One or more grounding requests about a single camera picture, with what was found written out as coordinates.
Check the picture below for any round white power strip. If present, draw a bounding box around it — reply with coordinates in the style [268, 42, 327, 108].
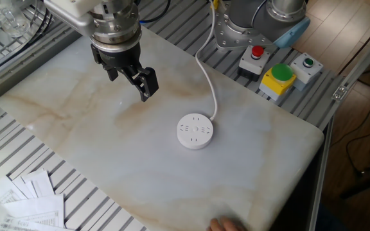
[176, 112, 215, 150]

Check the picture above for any black cable in rack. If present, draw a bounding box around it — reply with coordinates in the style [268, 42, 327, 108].
[0, 9, 54, 81]

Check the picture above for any aluminium frame beam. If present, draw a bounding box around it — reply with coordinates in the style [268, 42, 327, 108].
[306, 19, 370, 231]

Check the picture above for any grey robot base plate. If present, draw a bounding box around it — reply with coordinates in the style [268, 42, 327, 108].
[213, 17, 278, 51]

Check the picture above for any clear glass cup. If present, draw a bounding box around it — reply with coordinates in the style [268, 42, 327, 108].
[0, 0, 31, 38]

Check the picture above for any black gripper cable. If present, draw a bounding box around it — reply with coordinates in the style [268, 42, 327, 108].
[139, 0, 172, 24]

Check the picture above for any white power strip cable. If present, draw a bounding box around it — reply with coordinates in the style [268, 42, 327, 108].
[194, 0, 220, 122]

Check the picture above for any grey box small green button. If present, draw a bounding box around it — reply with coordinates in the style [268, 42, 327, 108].
[289, 52, 324, 92]

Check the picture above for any grey box red button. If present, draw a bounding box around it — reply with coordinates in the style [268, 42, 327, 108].
[237, 44, 271, 83]

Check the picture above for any person's left hand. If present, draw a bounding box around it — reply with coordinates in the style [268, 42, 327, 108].
[207, 216, 247, 231]

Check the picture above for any white marble slab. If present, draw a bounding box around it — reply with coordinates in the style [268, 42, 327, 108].
[0, 27, 326, 231]

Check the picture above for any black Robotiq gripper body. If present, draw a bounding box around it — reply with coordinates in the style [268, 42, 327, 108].
[90, 41, 145, 71]

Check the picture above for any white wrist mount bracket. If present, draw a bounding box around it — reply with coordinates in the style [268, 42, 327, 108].
[43, 0, 104, 37]

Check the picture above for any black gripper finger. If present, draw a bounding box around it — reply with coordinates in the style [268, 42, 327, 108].
[123, 64, 159, 103]
[103, 64, 146, 103]

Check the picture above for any yellow box big green button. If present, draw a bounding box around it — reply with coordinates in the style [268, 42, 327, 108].
[258, 63, 297, 102]

